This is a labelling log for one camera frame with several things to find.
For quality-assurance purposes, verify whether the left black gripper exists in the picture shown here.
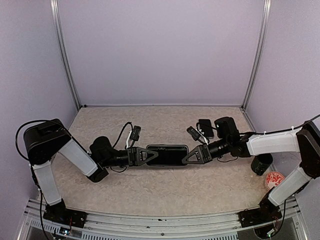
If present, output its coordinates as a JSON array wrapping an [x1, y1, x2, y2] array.
[[102, 146, 159, 167]]

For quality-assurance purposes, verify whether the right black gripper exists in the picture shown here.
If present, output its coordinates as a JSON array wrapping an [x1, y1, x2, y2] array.
[[181, 137, 231, 164]]

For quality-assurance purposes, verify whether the dark phone case underneath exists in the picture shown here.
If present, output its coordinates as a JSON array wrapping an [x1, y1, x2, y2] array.
[[145, 144, 189, 168]]

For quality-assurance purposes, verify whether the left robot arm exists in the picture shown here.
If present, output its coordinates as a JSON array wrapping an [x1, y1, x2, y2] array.
[[14, 118, 159, 223]]

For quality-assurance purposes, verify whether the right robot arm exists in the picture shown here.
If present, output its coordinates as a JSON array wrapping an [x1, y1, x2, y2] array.
[[181, 117, 320, 222]]

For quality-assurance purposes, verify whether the black cup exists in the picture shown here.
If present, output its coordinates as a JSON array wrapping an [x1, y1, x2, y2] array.
[[250, 153, 273, 176]]

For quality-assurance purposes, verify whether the red white patterned coaster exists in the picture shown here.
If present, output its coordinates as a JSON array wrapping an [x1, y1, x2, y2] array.
[[264, 171, 285, 191]]

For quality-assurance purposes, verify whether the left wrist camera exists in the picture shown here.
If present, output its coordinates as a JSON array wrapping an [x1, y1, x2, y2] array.
[[126, 125, 141, 149]]

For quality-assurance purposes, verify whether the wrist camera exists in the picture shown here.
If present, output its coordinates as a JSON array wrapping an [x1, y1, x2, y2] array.
[[186, 126, 209, 145], [126, 125, 141, 149]]

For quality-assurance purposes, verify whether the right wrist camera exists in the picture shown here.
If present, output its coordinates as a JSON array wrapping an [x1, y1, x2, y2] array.
[[186, 126, 209, 145]]

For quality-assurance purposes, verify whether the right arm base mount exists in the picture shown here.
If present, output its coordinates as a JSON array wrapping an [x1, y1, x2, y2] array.
[[237, 198, 283, 228]]

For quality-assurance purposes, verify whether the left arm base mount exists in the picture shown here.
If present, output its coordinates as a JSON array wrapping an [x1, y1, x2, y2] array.
[[43, 199, 88, 229]]

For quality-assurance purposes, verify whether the aluminium front rail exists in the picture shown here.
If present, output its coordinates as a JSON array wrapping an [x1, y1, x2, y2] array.
[[15, 201, 308, 240]]

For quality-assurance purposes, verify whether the right aluminium corner post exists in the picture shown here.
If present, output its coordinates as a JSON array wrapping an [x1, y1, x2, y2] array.
[[241, 0, 272, 112]]

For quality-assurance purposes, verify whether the aluminium corner post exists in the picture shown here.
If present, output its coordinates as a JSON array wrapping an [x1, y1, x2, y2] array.
[[241, 0, 272, 112], [50, 0, 82, 111]]

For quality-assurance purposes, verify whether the left aluminium corner post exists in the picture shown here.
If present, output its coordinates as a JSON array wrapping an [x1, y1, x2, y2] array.
[[50, 0, 82, 111]]

